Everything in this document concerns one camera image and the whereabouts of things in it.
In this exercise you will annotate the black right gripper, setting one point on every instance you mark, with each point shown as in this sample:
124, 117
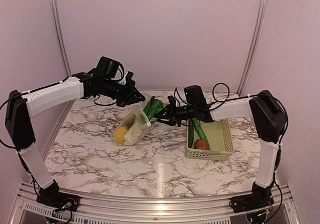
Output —
170, 112

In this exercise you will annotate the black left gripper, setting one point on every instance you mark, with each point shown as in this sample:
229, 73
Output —
130, 97

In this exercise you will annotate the clear zip top bag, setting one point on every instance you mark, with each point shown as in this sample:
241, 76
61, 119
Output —
137, 126

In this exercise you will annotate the green white bok choy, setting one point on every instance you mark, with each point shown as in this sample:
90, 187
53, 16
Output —
143, 118

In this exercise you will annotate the yellow lemon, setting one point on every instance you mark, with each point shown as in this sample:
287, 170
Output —
119, 134

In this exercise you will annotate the yellow green lime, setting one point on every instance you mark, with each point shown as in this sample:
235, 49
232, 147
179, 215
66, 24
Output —
129, 121

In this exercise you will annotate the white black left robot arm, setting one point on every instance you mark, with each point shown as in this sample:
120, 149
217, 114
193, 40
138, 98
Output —
26, 112

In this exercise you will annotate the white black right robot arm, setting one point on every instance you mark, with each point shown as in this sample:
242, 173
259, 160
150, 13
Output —
271, 123

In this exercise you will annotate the dark green cucumber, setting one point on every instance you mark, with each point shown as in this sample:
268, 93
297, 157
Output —
190, 134

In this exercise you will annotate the light green leafy vegetable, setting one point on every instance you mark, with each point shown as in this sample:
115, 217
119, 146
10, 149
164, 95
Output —
199, 130

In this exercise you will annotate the brown potato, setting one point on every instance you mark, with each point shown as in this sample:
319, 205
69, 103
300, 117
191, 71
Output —
201, 144

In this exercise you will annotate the pale green perforated basket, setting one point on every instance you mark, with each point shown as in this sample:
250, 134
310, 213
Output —
219, 138

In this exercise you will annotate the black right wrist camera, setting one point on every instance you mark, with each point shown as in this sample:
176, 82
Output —
172, 101

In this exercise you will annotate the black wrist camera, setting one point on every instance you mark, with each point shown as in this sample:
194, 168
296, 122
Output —
172, 101
127, 77

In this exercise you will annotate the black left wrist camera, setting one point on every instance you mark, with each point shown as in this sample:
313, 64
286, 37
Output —
127, 77

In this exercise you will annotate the left aluminium corner post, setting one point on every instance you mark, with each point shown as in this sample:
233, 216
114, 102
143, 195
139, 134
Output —
59, 36

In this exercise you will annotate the aluminium corner post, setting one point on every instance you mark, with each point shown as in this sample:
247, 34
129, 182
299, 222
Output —
59, 36
261, 12

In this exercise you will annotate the aluminium front frame rail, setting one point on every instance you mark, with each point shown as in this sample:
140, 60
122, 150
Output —
98, 208

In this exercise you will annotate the right aluminium corner post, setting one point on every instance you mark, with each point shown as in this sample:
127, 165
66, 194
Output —
261, 12

